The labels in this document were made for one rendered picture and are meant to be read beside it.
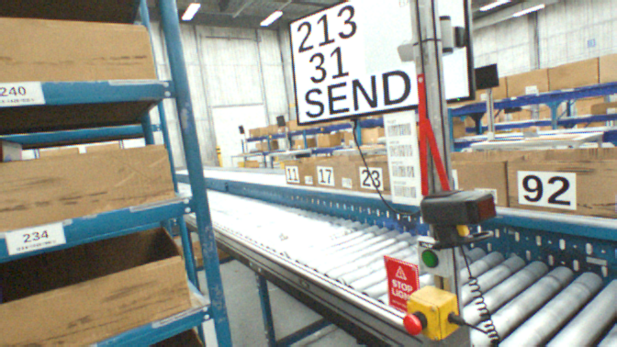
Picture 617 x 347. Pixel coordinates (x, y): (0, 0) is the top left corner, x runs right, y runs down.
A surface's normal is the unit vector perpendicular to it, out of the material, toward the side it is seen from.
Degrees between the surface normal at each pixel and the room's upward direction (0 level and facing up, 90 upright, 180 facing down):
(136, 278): 90
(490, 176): 90
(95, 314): 91
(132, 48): 90
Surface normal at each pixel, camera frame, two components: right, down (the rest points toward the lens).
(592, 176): -0.82, 0.18
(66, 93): 0.55, 0.02
